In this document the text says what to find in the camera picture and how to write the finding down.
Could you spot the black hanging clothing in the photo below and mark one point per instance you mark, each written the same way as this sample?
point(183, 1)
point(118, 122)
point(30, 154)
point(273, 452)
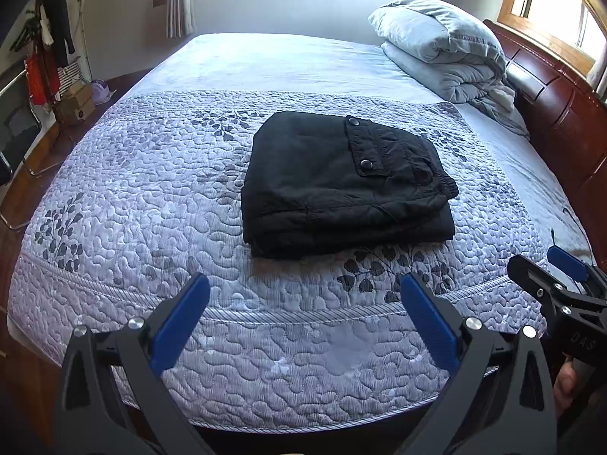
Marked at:
point(59, 14)

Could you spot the folded grey duvet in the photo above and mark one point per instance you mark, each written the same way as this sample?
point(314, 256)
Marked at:
point(441, 52)

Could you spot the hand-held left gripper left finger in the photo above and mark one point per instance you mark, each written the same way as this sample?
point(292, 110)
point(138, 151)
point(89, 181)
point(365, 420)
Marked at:
point(182, 327)

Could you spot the wooden coat stand post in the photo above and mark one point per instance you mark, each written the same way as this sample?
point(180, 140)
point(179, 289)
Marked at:
point(53, 121)

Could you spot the black pants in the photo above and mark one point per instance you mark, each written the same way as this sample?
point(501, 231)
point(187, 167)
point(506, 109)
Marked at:
point(332, 185)

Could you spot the person's right hand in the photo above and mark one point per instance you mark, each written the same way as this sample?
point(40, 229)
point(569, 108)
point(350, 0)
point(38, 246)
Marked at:
point(566, 384)

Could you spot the grey quilted leaf-print bedspread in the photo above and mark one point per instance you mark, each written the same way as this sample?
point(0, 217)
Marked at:
point(142, 189)

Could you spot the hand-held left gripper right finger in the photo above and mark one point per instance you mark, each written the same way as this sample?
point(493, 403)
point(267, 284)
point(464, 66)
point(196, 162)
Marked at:
point(429, 327)

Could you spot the grey bed sheet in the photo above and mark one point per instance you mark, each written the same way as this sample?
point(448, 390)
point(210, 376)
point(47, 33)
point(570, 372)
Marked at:
point(284, 66)

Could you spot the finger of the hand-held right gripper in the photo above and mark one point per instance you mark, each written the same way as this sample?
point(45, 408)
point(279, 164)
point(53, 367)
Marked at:
point(566, 261)
point(529, 272)

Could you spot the grey curtain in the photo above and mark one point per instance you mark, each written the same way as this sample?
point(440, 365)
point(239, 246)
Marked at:
point(180, 0)

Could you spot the large cardboard box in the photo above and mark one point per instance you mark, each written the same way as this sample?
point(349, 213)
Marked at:
point(76, 109)

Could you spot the wooden bed headboard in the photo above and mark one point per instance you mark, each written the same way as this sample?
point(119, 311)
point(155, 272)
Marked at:
point(559, 104)

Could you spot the purple plastic item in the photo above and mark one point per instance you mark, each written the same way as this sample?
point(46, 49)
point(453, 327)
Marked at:
point(103, 92)

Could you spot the black mesh chrome chair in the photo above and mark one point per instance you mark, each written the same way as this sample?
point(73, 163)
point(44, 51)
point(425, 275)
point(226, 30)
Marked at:
point(19, 123)

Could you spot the small cardboard box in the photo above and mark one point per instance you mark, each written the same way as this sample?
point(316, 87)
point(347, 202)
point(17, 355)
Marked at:
point(78, 89)

